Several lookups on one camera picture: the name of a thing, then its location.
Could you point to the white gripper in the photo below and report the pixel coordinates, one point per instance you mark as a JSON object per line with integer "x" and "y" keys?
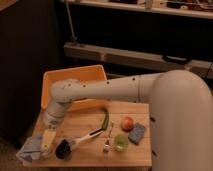
{"x": 50, "y": 122}

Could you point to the grey-blue towel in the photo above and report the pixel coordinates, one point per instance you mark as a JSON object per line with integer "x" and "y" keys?
{"x": 31, "y": 149}

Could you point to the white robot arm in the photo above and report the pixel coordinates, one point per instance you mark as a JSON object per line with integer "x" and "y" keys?
{"x": 180, "y": 106}

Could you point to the white paper cup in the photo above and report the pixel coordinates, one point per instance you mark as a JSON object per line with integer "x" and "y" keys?
{"x": 47, "y": 151}

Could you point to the green plastic cup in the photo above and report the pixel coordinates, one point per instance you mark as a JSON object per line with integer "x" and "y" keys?
{"x": 121, "y": 142}

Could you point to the black and white dish brush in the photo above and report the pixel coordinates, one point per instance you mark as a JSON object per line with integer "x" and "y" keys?
{"x": 66, "y": 146}

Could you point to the metal fork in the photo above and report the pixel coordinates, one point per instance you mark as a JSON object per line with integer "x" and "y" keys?
{"x": 107, "y": 146}

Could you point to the wooden table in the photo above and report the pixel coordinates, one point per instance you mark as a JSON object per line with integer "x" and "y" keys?
{"x": 89, "y": 153}

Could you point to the yellow plastic bin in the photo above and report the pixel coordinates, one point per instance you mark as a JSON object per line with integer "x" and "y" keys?
{"x": 83, "y": 74}

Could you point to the peach fruit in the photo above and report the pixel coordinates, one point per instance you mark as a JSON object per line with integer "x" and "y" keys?
{"x": 127, "y": 123}

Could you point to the blue sponge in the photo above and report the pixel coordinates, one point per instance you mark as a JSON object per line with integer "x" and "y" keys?
{"x": 137, "y": 133}

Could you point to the grey metal shelf rail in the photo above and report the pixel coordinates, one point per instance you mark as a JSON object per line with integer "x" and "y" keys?
{"x": 135, "y": 59}

